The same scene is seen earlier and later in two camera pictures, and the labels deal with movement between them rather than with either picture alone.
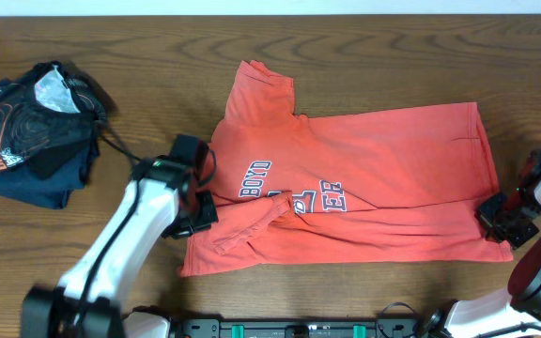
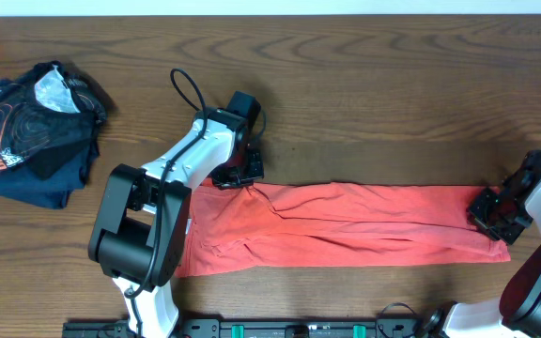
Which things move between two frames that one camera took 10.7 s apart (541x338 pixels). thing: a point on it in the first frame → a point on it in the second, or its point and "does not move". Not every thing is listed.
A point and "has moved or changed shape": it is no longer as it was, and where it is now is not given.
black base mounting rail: (222, 328) does not move
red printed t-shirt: (377, 184) has moved or changed shape
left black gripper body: (203, 212) → (239, 175)
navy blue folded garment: (22, 185) does not move
